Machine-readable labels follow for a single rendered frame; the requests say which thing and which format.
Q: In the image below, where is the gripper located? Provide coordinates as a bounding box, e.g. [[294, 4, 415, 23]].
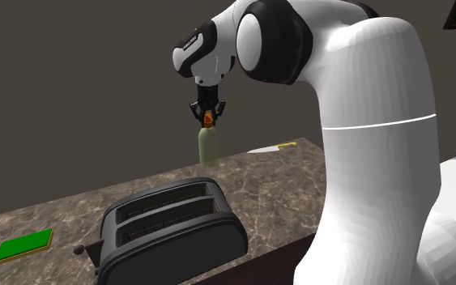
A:
[[189, 83, 227, 122]]

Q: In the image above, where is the yellow-handled kitchen knife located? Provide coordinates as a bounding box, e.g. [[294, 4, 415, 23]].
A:
[[246, 141, 298, 155]]

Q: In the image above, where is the black toaster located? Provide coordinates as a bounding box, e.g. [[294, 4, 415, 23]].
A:
[[73, 177, 249, 285]]

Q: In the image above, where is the green bottle with orange cap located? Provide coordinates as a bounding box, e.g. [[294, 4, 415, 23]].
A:
[[198, 111, 219, 169]]

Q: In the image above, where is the green and yellow sponge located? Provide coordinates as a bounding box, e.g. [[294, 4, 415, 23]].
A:
[[0, 228, 55, 265]]

